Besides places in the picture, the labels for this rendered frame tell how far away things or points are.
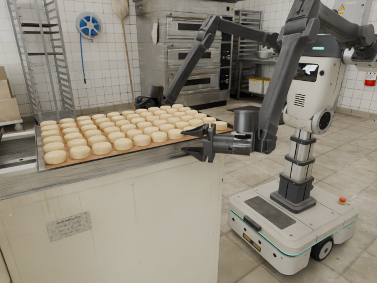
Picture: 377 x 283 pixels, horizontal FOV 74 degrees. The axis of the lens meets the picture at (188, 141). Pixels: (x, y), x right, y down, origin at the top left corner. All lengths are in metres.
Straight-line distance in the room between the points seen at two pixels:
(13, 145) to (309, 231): 1.39
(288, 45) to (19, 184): 0.83
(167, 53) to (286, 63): 3.50
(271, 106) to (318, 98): 0.64
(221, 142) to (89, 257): 0.53
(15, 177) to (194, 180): 0.51
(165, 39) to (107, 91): 1.51
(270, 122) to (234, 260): 1.06
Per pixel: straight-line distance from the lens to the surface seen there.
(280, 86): 0.80
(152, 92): 1.23
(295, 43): 0.86
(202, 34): 1.28
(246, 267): 1.62
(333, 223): 1.68
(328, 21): 1.03
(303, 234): 1.51
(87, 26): 4.68
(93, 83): 4.85
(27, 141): 1.00
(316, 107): 1.41
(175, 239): 0.98
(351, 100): 5.30
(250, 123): 0.70
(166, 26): 4.25
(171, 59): 4.25
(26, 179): 0.73
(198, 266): 1.15
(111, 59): 4.92
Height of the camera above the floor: 1.18
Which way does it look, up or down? 21 degrees down
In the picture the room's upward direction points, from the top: straight up
